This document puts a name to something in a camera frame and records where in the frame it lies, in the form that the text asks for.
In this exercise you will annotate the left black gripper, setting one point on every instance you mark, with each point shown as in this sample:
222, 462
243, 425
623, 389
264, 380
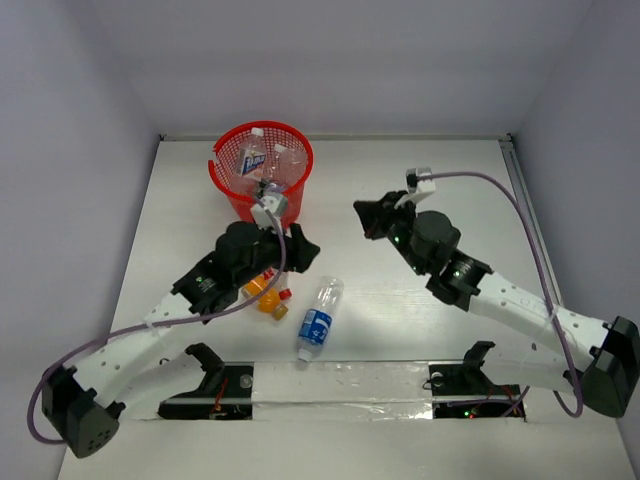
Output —
291, 246

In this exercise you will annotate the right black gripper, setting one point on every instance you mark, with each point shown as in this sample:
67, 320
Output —
374, 215

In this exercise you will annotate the red label clear bottle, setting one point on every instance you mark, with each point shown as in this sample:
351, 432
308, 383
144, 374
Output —
281, 286

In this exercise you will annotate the orange juice bottle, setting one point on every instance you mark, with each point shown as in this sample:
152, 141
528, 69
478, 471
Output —
270, 301

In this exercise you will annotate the dark blue label bottle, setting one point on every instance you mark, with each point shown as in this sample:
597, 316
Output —
318, 319

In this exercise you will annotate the light blue label bottle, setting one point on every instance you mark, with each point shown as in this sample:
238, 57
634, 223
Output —
288, 166

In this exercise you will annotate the white orange label bottle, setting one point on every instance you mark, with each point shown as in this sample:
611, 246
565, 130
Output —
252, 155

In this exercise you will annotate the green label clear bottle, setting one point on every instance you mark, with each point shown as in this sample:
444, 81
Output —
264, 187

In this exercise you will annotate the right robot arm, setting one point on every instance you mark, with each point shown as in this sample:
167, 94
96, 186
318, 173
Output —
604, 361

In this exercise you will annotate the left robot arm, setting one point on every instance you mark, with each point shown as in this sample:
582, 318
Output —
83, 401

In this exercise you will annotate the red plastic mesh bin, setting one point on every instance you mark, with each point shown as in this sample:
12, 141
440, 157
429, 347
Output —
240, 192

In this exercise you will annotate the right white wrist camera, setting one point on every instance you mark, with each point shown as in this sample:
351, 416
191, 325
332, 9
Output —
419, 185

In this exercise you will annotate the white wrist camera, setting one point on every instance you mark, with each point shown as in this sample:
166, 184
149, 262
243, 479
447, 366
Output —
267, 211
419, 185

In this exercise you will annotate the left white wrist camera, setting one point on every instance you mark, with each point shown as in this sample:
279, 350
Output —
267, 211

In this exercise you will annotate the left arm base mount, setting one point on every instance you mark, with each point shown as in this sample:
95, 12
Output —
224, 396

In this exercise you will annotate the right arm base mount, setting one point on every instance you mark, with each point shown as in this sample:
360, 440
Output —
460, 392

